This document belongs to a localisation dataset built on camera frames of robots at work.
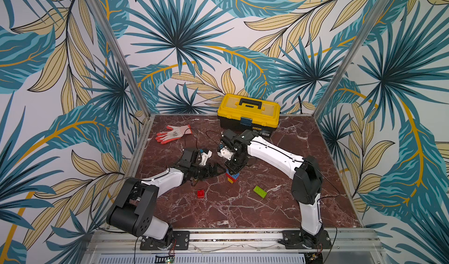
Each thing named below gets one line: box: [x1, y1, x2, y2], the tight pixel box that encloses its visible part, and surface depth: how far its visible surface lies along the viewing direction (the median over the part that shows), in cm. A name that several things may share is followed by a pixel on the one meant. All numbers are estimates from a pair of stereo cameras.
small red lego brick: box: [197, 189, 206, 199], surface depth 87 cm
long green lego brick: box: [253, 185, 268, 199], surface depth 90 cm
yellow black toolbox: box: [216, 93, 281, 137], surface depth 102 cm
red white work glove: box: [155, 124, 193, 145], surface depth 109 cm
